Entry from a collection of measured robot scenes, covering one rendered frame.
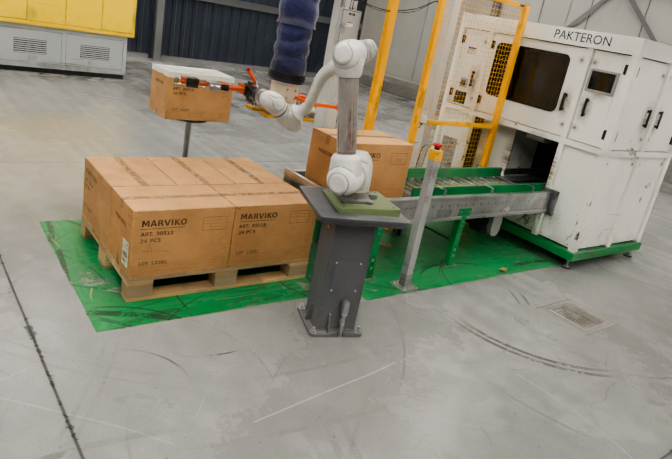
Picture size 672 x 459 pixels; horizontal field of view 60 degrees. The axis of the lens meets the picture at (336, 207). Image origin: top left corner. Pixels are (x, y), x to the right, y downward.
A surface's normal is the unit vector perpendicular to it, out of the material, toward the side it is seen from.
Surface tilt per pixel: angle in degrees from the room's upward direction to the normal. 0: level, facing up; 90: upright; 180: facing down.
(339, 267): 90
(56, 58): 90
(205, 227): 90
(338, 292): 90
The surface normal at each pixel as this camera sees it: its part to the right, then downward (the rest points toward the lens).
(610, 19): -0.79, 0.05
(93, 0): 0.59, 0.36
